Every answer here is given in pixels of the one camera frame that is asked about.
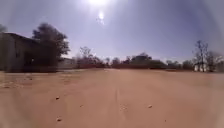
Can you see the row of distant trees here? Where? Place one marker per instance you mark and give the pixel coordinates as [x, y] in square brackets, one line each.
[140, 61]

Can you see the reddish dirt road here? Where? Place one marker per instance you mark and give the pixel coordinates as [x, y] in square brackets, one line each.
[113, 96]

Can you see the pale low building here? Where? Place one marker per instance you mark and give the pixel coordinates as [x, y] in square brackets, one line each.
[66, 63]

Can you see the large dark tree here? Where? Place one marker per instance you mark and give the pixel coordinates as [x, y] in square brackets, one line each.
[50, 38]

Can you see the small white building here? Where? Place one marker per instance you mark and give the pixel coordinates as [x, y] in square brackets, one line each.
[200, 67]

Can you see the bare tree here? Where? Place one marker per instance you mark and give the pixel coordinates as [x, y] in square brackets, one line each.
[201, 53]

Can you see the dark building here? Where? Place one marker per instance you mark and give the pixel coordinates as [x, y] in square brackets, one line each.
[20, 53]

